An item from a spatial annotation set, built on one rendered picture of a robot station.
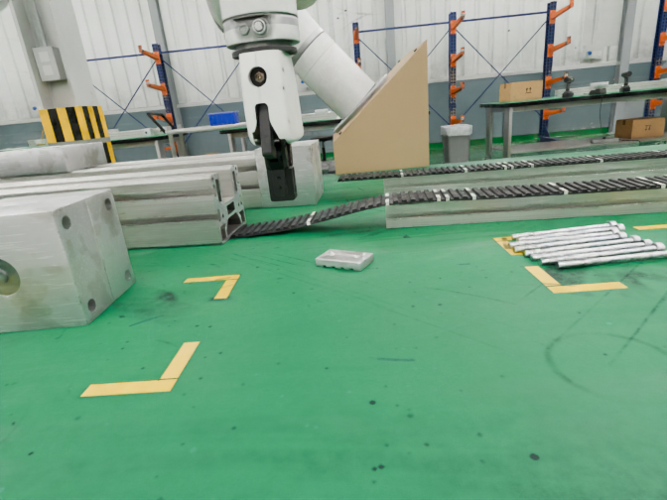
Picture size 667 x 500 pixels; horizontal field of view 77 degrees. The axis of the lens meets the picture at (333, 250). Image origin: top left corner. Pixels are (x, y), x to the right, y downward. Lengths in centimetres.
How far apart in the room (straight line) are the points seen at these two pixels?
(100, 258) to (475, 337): 31
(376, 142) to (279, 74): 51
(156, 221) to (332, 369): 37
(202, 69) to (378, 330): 836
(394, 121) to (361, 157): 10
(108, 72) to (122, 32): 76
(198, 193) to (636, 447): 47
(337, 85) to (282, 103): 61
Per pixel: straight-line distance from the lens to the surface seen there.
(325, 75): 109
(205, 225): 53
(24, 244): 39
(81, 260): 39
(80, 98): 386
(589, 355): 29
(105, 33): 931
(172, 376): 29
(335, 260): 40
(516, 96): 590
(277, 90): 49
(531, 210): 55
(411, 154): 99
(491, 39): 868
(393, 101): 97
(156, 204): 55
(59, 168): 85
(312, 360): 27
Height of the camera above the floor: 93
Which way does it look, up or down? 19 degrees down
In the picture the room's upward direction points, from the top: 6 degrees counter-clockwise
